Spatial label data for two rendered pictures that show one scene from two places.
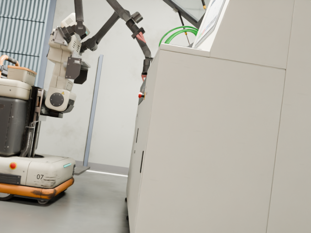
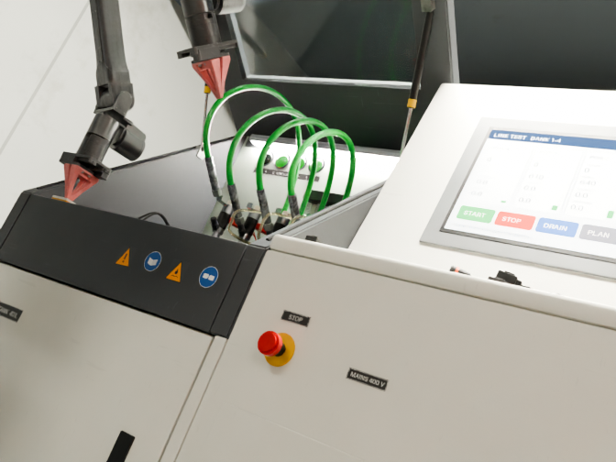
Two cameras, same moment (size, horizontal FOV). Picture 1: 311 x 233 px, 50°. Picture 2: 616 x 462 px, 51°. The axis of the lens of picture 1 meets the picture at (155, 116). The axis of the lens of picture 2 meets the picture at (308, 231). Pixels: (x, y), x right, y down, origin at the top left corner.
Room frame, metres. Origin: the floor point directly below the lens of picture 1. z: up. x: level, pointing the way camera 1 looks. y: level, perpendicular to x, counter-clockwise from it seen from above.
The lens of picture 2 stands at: (1.40, 0.84, 0.70)
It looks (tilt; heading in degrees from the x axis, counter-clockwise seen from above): 16 degrees up; 311
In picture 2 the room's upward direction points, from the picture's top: 23 degrees clockwise
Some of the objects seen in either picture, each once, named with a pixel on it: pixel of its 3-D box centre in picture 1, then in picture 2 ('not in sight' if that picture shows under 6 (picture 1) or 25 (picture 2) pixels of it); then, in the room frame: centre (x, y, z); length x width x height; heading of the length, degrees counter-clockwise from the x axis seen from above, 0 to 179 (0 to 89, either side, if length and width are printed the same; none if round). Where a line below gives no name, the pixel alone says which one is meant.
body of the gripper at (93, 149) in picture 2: (146, 70); (91, 153); (2.69, 0.13, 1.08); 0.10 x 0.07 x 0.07; 6
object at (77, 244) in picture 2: (144, 92); (114, 256); (2.47, 0.10, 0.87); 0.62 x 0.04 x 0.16; 6
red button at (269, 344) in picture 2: (141, 95); (273, 346); (2.02, 0.10, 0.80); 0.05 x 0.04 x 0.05; 6
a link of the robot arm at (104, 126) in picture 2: (147, 63); (104, 130); (2.69, 0.12, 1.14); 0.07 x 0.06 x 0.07; 86
